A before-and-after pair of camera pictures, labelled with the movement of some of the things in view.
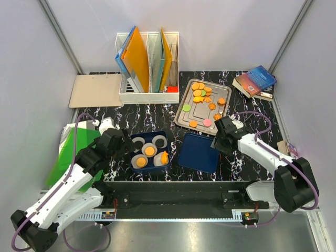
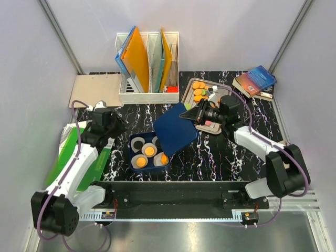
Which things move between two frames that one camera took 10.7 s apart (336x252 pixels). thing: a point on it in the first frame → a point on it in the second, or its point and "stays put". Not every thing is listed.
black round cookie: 159,143 stays put
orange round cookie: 149,150 stays put
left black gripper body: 117,151 → 117,126
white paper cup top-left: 138,139 stays put
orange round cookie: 140,161 stays put
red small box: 172,88 stays put
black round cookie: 138,145 stays put
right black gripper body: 221,145 → 210,114
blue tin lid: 196,152 → 175,132
